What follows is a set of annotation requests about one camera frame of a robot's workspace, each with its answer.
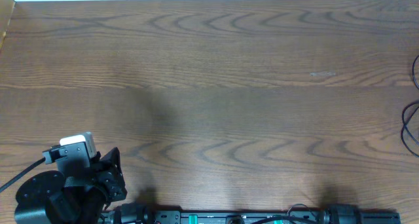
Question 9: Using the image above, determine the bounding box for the black USB cable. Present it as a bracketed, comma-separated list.
[400, 54, 419, 158]

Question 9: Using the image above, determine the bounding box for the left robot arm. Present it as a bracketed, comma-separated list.
[14, 143, 127, 223]

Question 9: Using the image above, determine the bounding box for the cardboard box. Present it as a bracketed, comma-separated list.
[0, 0, 16, 47]

